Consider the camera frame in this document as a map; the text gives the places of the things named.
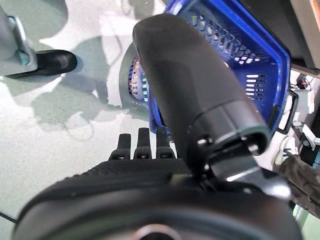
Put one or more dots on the grey box with red button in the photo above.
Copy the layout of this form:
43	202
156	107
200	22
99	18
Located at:
305	98

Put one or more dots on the silver robot right leg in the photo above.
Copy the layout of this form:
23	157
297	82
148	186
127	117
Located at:
55	62

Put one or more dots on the wooden display shelf stand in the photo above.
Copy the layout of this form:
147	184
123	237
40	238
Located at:
305	25

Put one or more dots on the blue plastic shopping basket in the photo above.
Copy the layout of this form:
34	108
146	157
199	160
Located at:
277	82

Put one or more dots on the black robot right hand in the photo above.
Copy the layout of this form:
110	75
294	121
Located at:
175	75

